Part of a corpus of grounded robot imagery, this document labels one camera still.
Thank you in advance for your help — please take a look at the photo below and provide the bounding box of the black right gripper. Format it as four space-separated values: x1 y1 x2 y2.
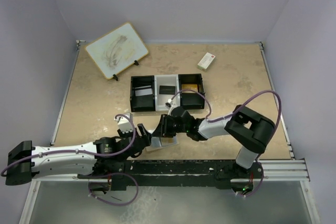
152 113 188 137

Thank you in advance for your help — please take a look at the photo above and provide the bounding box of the beige card holder wallet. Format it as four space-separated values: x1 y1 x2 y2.
145 136 178 152

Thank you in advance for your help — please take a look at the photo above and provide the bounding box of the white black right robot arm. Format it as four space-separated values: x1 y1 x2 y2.
152 105 276 177

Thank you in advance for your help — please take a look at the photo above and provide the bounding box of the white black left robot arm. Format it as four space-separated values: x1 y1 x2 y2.
2 124 152 186

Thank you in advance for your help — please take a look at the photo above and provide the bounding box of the black card in middle bin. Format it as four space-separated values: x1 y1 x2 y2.
159 85 176 95

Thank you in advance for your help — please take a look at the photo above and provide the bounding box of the white card in left bin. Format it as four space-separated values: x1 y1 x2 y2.
135 87 153 97

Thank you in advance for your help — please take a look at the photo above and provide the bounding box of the gold card in right bin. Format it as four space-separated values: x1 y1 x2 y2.
181 83 198 92

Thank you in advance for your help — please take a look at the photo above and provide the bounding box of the black left bin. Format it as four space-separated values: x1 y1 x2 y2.
130 76 155 112

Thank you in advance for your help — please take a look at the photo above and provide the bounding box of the black bin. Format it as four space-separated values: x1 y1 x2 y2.
130 76 155 112
179 73 205 110

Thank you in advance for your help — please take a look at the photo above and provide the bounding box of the black right bin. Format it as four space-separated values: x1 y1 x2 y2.
179 73 205 110

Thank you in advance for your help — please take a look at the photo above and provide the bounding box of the white middle bin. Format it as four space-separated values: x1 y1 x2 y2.
154 74 180 112

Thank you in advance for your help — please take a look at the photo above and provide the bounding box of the black board stand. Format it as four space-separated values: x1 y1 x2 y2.
112 60 139 81

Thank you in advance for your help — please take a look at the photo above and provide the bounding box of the small white red box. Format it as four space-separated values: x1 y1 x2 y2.
197 52 216 71

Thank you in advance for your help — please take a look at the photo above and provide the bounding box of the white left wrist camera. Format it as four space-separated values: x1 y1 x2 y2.
114 113 133 133

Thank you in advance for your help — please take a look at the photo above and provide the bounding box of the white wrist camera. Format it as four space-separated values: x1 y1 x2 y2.
165 99 177 115
114 113 133 133

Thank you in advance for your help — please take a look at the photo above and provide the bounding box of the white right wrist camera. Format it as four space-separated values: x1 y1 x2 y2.
165 99 177 115

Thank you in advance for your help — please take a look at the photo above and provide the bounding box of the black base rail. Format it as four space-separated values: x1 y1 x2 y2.
77 159 264 190

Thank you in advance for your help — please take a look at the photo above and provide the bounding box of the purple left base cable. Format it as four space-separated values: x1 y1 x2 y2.
88 170 141 206

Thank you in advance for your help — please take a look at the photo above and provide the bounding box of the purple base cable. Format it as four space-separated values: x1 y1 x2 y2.
88 170 141 206
235 165 267 199

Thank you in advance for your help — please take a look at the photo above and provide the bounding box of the white board with wooden frame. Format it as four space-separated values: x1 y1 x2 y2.
85 22 149 80

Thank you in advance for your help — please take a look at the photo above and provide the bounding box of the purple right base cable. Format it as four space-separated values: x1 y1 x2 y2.
235 165 267 199

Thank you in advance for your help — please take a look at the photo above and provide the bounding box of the aluminium table frame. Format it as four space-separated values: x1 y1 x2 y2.
20 43 320 223

